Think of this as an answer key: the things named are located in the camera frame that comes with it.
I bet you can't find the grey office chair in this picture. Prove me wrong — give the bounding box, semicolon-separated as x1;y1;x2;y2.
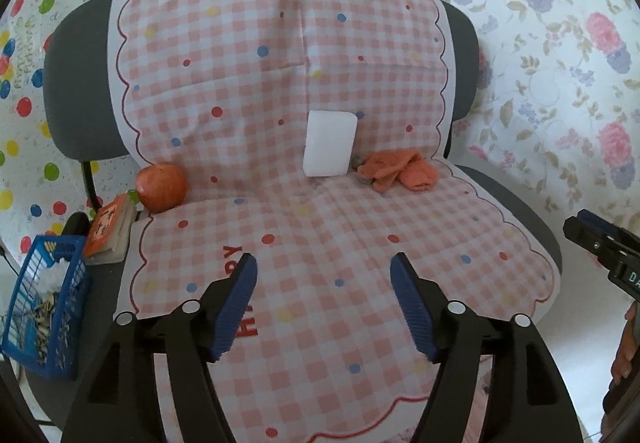
42;0;564;443

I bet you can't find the blue plastic mesh basket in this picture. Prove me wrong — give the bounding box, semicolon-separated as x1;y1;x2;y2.
0;234;94;380

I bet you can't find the orange cover book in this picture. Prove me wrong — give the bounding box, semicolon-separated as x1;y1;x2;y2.
82;193;139;266

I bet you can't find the pink checkered scalloped cloth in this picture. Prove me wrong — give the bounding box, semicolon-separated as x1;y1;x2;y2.
115;0;561;443

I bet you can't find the orange rag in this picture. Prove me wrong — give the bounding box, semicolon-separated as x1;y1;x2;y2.
356;149;439;195

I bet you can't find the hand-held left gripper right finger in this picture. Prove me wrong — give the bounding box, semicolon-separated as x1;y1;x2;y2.
389;252;586;443

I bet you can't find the person's right hand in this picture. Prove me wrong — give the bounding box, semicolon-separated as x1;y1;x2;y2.
610;302;640;385

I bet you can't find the white rectangular block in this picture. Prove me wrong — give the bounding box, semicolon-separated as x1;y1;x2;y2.
302;110;359;178

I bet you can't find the red apple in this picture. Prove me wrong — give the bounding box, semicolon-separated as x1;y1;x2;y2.
135;163;190;214

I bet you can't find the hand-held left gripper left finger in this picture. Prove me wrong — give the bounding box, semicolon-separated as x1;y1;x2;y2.
60;252;259;443

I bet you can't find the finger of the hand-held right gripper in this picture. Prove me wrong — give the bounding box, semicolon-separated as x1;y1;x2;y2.
562;209;626;265

